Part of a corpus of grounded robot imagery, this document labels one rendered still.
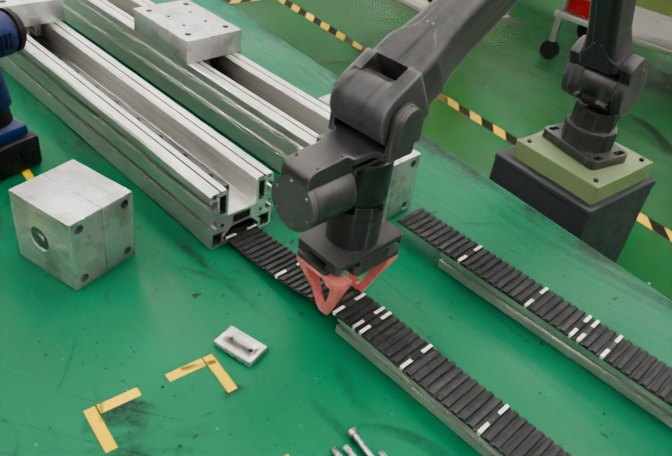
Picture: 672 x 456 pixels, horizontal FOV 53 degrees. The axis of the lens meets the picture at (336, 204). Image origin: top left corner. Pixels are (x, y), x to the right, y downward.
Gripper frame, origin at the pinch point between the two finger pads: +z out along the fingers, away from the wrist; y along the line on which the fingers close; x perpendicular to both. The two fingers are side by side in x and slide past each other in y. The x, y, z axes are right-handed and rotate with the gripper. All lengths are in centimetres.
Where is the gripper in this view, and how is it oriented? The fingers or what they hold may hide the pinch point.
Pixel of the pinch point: (340, 296)
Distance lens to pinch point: 78.6
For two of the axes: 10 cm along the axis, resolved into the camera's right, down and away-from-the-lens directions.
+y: -7.1, 3.3, -6.3
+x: 7.0, 4.8, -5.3
